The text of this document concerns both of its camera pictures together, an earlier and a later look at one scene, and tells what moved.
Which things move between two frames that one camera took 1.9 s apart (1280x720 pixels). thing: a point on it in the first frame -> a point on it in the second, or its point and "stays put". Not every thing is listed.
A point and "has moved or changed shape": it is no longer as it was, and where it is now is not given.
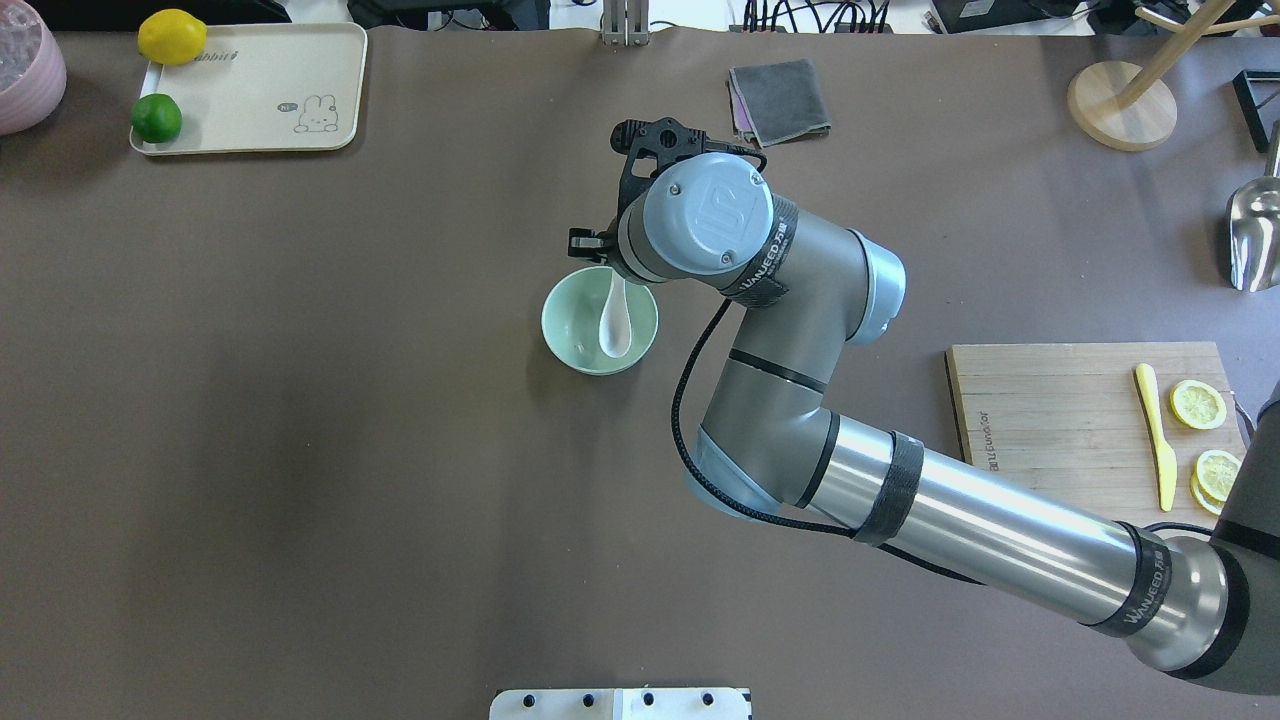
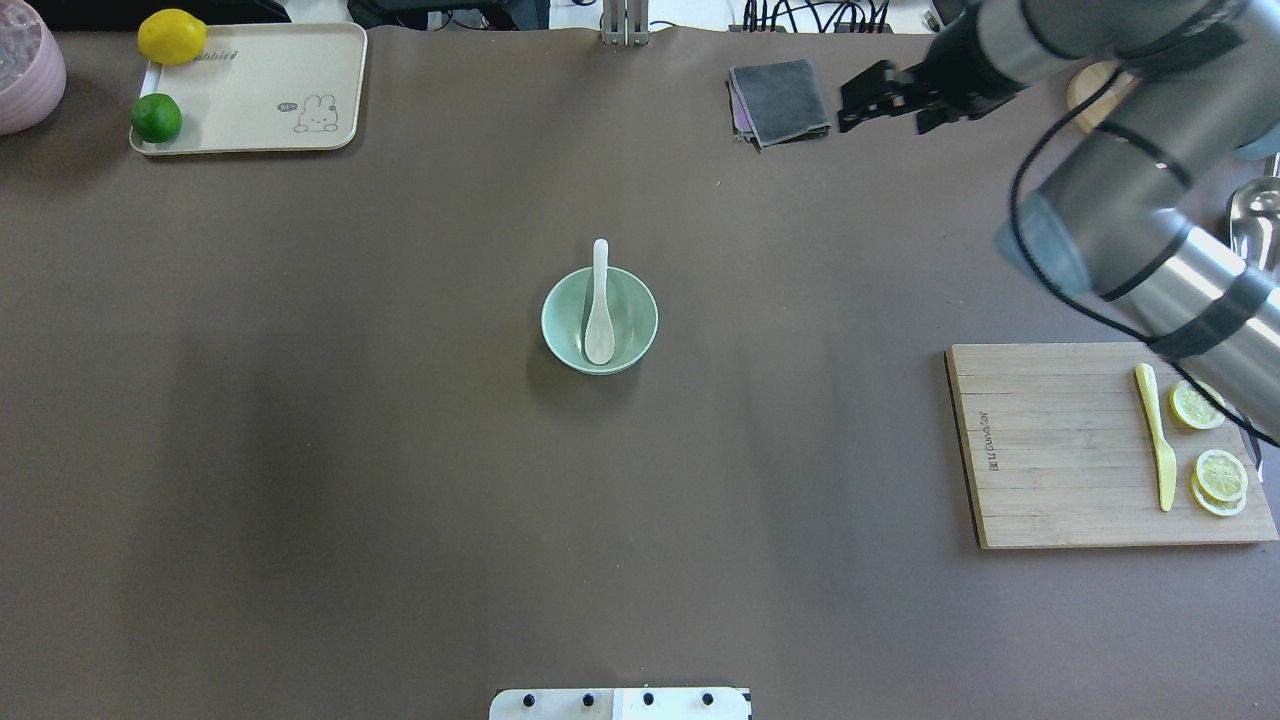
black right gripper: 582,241 -> 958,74
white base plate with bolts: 682,703 stays put
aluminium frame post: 625,23 stays put
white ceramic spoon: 615,325 has moved or changed shape
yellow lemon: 172,37 stays put
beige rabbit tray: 264,87 stays put
